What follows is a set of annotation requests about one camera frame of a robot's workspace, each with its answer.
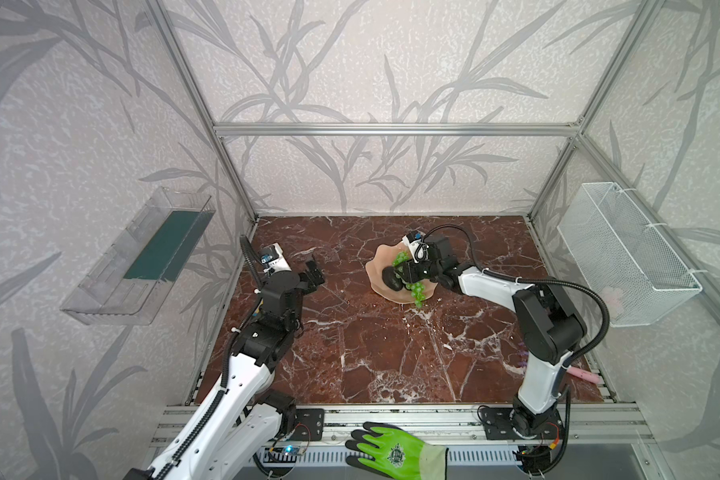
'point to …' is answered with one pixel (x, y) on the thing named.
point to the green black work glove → (399, 456)
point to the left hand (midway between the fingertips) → (303, 252)
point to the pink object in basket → (613, 296)
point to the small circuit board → (282, 454)
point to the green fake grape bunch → (416, 289)
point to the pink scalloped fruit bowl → (381, 259)
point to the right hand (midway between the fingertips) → (399, 257)
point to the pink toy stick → (582, 375)
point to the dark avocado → (390, 279)
